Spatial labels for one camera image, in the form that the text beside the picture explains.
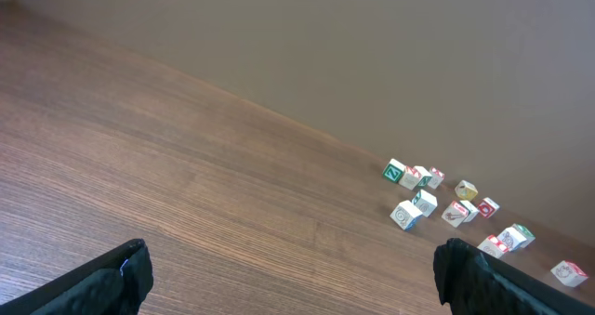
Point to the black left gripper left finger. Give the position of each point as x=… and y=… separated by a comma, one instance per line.
x=116, y=282

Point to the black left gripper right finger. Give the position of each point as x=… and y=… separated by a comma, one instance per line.
x=471, y=282

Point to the red I letter block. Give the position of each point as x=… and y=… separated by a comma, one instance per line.
x=492, y=246

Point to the blue P letter block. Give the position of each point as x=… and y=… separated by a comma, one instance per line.
x=512, y=238

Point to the red 6 number block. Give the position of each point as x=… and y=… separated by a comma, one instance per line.
x=455, y=214

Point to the green-sided bird block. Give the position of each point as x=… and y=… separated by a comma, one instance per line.
x=425, y=202

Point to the blue-sided snail block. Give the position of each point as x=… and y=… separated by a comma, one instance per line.
x=406, y=215

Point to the green E letter block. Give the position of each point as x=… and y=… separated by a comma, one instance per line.
x=526, y=233

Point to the green-sided pattern block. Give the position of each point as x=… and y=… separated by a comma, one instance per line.
x=472, y=210

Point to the red D letter block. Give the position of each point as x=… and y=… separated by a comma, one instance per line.
x=487, y=207

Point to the yellow wooden block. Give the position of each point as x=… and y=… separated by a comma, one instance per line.
x=466, y=190

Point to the red M letter block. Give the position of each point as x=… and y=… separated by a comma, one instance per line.
x=569, y=274

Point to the red X letter block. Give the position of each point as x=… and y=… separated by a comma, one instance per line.
x=437, y=178

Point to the green N letter block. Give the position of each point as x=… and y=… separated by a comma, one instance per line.
x=424, y=176

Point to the red V letter block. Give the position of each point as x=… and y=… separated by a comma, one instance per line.
x=410, y=178

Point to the green Z letter block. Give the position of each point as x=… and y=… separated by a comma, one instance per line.
x=394, y=170

